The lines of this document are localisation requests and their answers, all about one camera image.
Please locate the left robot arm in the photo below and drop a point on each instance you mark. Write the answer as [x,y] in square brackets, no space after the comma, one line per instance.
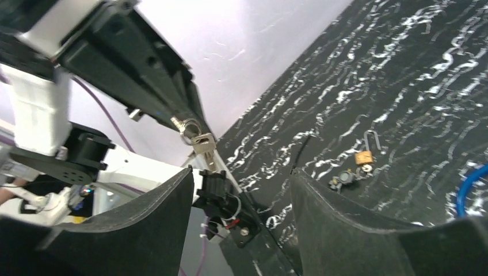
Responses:
[45,139]

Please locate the small brass padlock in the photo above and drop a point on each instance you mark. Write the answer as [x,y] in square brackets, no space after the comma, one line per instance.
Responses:
[365,157]

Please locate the blue cable lock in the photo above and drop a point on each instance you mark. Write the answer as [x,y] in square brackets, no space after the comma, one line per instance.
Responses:
[465,188]

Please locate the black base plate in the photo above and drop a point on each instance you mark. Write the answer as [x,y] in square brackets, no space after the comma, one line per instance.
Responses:
[232,223]

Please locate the black cable padlock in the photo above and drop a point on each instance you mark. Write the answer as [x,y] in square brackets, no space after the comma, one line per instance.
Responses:
[299,153]

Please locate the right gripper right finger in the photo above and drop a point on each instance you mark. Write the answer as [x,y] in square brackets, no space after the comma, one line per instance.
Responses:
[337,236]

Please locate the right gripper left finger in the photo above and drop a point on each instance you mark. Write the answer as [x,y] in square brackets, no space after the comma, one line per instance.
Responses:
[145,236]

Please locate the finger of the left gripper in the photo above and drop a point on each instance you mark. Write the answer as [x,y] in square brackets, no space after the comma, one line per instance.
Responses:
[117,51]

